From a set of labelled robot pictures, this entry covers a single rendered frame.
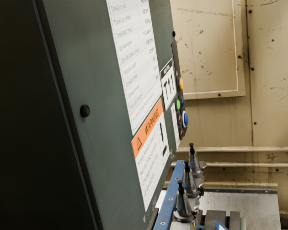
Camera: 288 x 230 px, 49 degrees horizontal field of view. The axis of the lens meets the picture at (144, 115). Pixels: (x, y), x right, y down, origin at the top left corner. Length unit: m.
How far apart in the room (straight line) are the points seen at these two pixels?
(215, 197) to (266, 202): 0.24
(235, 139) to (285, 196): 0.37
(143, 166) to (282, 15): 1.03
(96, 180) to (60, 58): 0.12
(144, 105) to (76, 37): 0.18
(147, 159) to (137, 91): 0.10
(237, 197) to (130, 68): 1.31
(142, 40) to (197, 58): 0.94
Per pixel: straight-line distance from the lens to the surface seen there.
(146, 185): 0.44
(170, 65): 0.60
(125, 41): 0.39
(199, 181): 1.09
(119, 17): 0.38
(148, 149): 0.45
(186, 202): 0.92
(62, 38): 0.26
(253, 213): 1.60
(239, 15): 1.33
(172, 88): 0.60
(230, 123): 1.47
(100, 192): 0.31
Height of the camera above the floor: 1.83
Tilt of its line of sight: 21 degrees down
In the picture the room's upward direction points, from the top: 10 degrees counter-clockwise
